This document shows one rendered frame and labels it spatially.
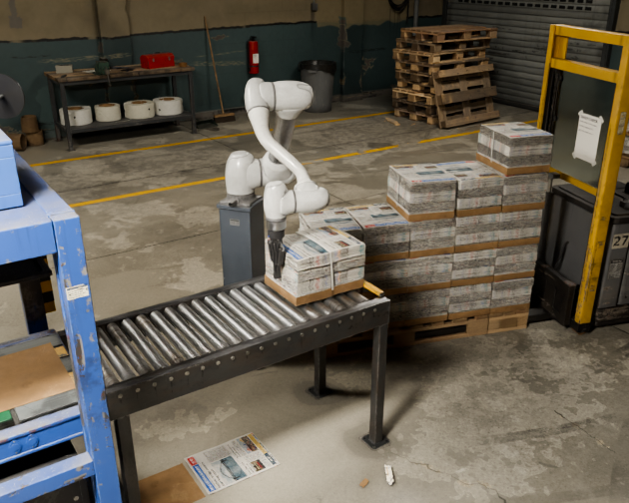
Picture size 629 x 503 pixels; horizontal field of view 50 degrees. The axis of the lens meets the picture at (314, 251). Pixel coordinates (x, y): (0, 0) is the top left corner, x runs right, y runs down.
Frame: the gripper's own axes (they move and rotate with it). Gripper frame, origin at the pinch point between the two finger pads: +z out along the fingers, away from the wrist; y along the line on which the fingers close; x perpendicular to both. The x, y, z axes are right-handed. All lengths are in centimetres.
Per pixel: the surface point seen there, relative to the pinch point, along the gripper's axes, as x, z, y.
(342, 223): -77, 8, 55
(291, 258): -2.1, -8.4, -8.8
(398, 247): -103, 22, 35
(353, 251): -32.6, -6.7, -14.0
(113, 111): -133, 37, 647
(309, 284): -8.8, 4.1, -12.9
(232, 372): 39, 24, -30
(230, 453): 25, 93, 5
